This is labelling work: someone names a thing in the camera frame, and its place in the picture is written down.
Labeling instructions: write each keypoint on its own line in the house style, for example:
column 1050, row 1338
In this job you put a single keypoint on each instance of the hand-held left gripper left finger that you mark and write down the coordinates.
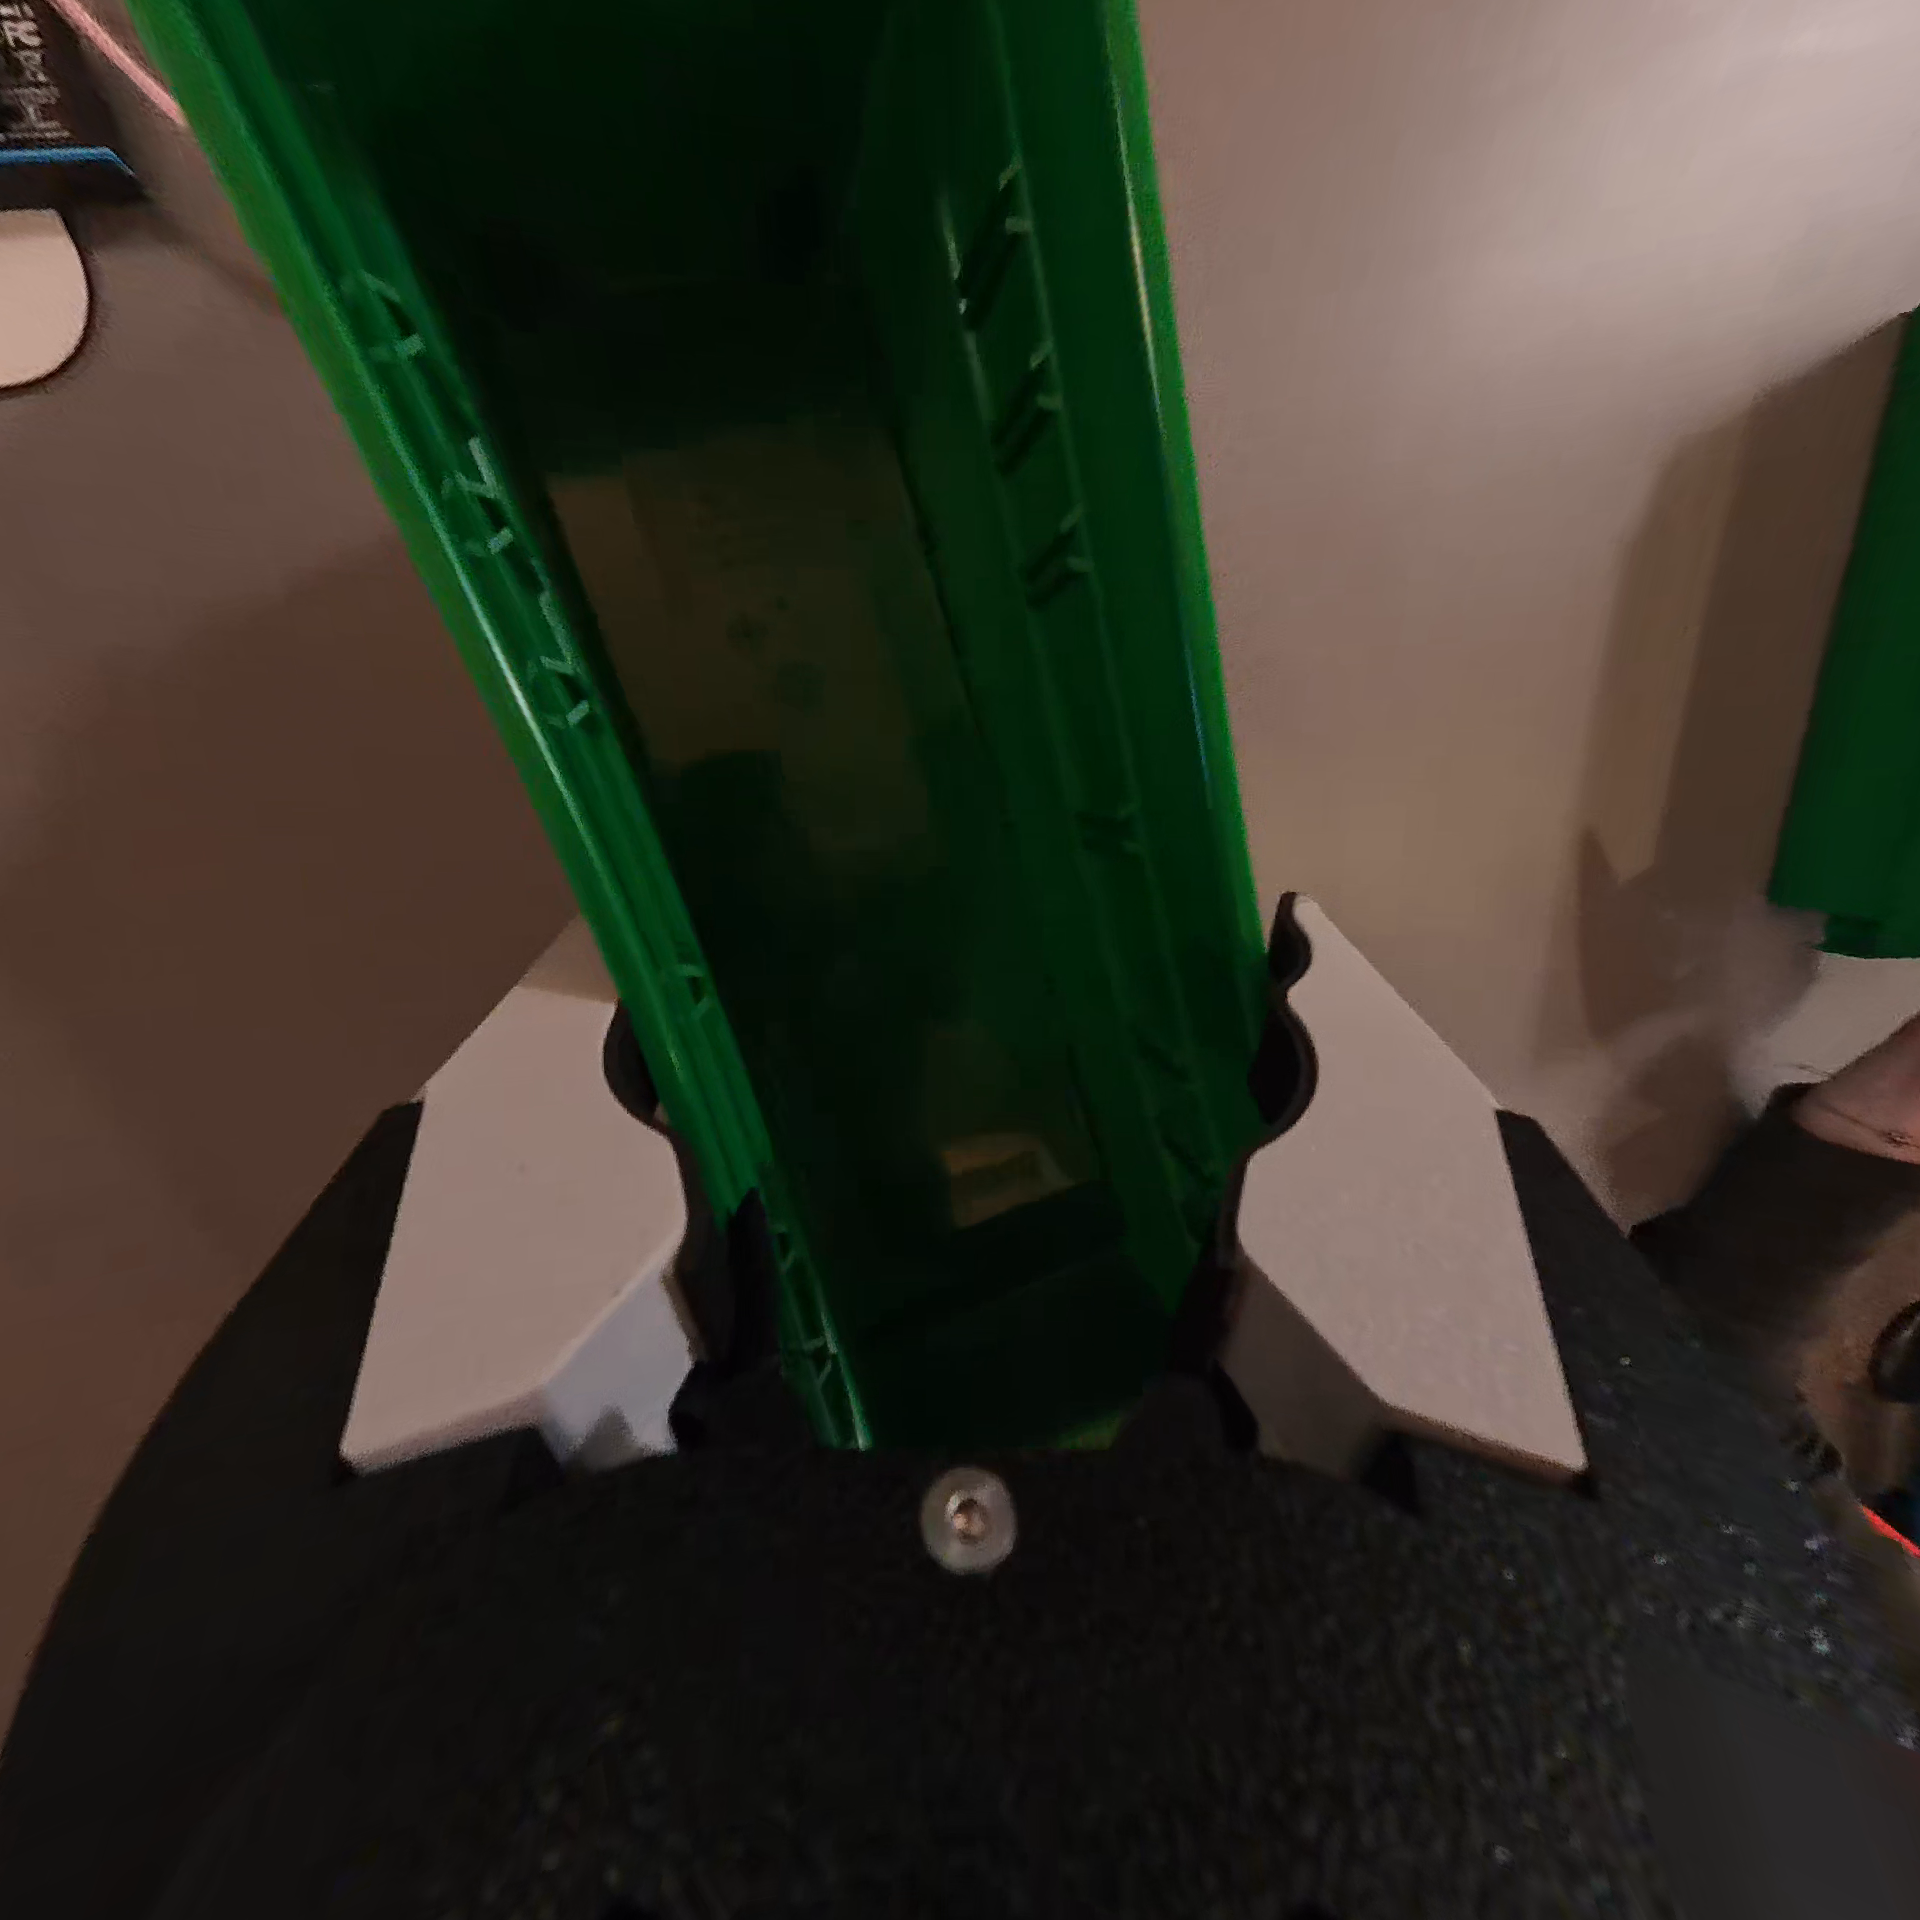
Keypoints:
column 495, row 1260

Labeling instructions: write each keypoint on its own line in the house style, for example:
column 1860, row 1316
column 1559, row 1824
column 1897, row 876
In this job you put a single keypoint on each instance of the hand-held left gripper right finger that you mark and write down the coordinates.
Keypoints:
column 1395, row 1244

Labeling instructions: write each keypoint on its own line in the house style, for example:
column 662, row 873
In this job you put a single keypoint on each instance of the green plastic bin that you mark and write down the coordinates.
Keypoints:
column 750, row 450
column 1869, row 674

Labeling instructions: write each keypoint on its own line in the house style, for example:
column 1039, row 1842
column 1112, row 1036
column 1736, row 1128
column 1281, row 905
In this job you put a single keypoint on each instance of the orange red object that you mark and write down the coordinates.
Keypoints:
column 1890, row 1530

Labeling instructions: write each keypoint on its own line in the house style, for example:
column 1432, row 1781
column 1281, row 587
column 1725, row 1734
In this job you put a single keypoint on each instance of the white tray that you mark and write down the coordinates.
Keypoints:
column 38, row 300

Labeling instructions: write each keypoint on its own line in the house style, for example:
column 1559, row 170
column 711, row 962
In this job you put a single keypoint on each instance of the black box blue stripe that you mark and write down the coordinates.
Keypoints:
column 60, row 91

